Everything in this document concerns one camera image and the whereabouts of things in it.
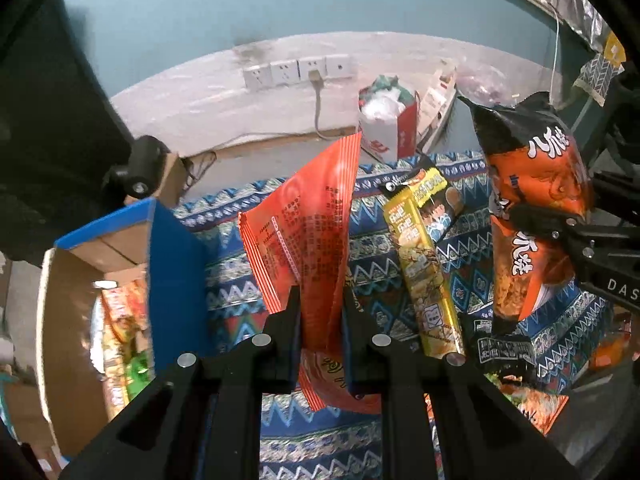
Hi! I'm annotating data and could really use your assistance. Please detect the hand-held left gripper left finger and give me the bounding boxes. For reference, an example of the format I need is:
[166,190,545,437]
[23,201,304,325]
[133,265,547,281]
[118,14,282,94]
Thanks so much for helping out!
[60,285,303,480]

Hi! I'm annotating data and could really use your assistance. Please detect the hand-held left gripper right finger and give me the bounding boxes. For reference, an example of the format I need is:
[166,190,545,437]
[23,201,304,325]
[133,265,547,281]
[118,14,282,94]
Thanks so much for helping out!
[341,300,581,480]

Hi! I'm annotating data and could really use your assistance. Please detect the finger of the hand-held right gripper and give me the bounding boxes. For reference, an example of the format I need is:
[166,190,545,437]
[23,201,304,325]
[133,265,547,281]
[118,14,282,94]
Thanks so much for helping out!
[507,205,591,256]
[592,172,640,221]

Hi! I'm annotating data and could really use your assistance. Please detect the orange and black snack packet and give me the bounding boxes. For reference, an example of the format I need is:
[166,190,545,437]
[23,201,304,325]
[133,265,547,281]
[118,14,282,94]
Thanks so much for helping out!
[457,91,596,373]

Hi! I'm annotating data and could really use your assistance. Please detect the plain orange snack packet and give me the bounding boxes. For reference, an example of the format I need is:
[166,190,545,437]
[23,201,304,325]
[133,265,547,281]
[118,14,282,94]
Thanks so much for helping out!
[238,131,383,413]

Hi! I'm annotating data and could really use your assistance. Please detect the blue cardboard box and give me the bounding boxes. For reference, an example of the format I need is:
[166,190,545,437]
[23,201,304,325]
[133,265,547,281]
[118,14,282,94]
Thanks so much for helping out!
[37,197,211,456]

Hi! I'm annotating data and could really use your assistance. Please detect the green snack packet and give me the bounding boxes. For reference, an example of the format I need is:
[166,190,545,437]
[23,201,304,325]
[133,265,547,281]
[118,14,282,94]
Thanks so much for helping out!
[125,350,156,401]

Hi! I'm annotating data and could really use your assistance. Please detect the long yellow snack packet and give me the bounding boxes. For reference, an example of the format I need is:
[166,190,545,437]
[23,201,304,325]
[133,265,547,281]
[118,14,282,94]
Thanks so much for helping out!
[102,280,151,356]

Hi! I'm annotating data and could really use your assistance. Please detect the blue patterned blanket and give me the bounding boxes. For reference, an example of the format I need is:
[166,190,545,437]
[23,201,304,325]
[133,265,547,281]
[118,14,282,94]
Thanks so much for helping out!
[172,147,626,480]

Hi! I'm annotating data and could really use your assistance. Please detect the yellow and black snack packet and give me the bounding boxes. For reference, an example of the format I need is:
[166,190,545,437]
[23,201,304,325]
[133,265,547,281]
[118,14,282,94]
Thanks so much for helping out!
[382,167,466,358]

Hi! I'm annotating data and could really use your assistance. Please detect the grey patterned cloth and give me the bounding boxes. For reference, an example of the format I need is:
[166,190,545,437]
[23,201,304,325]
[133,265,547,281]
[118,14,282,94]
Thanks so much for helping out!
[572,30,626,106]

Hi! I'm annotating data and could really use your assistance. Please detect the orange noodle snack packet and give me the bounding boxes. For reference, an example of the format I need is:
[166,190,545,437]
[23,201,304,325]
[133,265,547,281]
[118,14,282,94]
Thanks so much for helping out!
[495,370,571,436]

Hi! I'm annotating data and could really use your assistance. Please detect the red and white bag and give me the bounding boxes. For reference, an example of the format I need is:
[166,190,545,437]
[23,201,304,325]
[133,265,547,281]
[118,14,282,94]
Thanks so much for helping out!
[357,75,421,163]

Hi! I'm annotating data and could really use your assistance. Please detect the black roller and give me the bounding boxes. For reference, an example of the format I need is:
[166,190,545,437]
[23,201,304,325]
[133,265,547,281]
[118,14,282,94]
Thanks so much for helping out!
[107,135,168,198]

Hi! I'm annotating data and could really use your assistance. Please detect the white cable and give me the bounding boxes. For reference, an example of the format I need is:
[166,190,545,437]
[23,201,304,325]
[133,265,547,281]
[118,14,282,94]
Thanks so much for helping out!
[547,5,563,106]

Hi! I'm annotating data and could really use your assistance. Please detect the black cable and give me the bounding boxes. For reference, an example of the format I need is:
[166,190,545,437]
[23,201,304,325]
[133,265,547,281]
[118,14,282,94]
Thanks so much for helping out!
[182,150,218,196]

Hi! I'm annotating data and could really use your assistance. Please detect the beige plug cable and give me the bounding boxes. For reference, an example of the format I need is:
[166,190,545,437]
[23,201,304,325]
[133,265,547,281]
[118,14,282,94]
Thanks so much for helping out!
[309,70,351,141]

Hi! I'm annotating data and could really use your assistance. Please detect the white wall socket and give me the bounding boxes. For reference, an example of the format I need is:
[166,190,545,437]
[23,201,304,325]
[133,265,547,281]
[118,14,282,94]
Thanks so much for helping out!
[325,55,353,79]
[297,57,327,82]
[270,60,301,86]
[244,64,273,92]

